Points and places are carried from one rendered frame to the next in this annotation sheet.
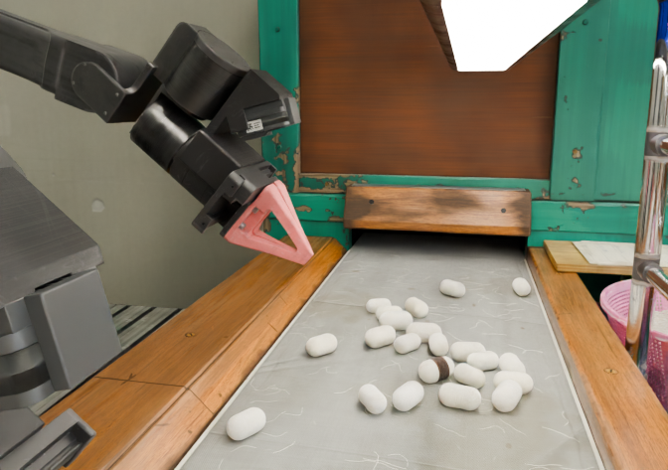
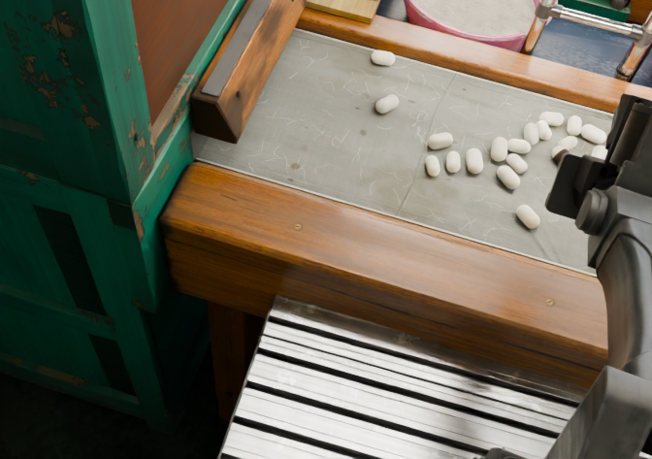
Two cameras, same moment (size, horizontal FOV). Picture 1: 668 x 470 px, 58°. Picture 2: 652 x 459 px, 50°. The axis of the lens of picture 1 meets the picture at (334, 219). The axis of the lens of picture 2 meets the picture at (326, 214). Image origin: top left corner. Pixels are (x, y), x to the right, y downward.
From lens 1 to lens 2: 1.15 m
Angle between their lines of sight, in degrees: 83
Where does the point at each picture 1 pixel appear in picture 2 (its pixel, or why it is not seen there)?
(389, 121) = not seen: outside the picture
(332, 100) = (153, 16)
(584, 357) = (558, 81)
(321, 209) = (175, 150)
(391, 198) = (244, 73)
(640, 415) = (628, 90)
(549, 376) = (546, 105)
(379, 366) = (542, 188)
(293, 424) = not seen: hidden behind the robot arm
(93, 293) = not seen: outside the picture
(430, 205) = (264, 46)
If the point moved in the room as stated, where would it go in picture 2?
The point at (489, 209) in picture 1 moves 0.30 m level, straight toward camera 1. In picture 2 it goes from (287, 7) to (493, 68)
